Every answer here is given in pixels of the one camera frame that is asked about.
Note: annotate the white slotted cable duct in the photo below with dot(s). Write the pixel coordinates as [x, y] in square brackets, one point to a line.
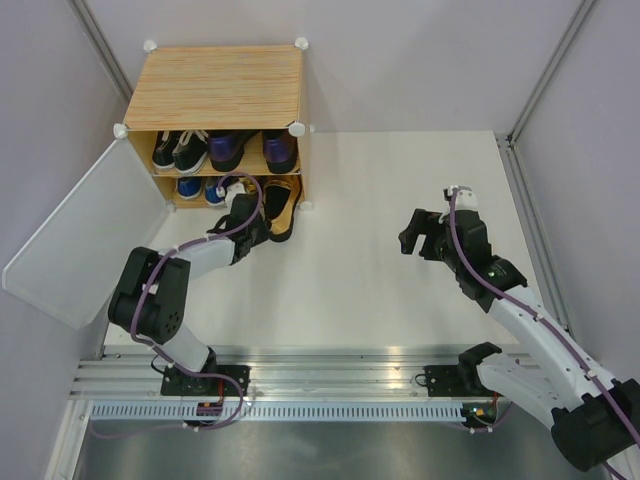
[281, 411]

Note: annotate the frosted white cabinet door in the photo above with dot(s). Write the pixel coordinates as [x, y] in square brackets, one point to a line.
[72, 263]

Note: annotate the gold loafer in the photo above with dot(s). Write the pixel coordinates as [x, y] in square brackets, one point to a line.
[282, 195]
[245, 185]

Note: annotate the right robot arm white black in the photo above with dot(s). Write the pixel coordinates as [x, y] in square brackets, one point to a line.
[591, 415]

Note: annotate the purple loafer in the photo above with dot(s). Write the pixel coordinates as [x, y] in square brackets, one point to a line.
[280, 151]
[226, 148]

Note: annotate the aluminium frame post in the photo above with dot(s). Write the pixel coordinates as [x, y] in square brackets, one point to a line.
[98, 40]
[560, 54]

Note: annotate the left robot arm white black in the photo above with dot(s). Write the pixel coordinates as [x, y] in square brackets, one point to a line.
[149, 301]

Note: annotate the left aluminium frame post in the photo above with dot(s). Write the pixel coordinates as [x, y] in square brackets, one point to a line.
[98, 40]

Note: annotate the aluminium mounting rail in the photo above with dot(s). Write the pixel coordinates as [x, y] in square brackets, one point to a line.
[320, 374]

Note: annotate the right aluminium frame post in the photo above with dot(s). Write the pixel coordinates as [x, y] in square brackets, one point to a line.
[560, 54]

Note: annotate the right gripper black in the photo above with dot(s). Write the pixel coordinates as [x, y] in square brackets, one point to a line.
[422, 222]

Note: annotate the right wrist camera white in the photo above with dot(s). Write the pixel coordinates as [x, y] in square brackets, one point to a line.
[460, 198]

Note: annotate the wooden shoe cabinet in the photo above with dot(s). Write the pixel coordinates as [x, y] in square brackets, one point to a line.
[219, 88]

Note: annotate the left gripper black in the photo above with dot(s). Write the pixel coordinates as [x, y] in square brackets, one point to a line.
[264, 234]

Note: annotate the black canvas sneaker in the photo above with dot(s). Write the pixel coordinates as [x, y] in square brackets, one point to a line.
[191, 151]
[166, 142]

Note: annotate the blue canvas sneaker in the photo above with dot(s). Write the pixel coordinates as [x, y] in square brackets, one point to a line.
[189, 188]
[213, 196]

